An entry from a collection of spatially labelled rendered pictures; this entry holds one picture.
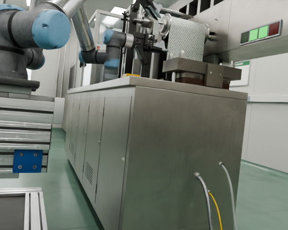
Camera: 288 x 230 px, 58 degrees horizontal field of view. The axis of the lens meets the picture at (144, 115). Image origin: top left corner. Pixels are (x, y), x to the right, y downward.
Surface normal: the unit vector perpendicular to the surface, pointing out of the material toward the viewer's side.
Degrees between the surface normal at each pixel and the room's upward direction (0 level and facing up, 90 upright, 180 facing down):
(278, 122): 90
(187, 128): 90
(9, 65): 72
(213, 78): 90
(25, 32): 116
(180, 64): 90
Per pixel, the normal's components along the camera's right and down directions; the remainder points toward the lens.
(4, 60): 0.44, -0.24
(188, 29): 0.38, 0.06
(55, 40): 0.91, 0.19
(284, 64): -0.92, -0.08
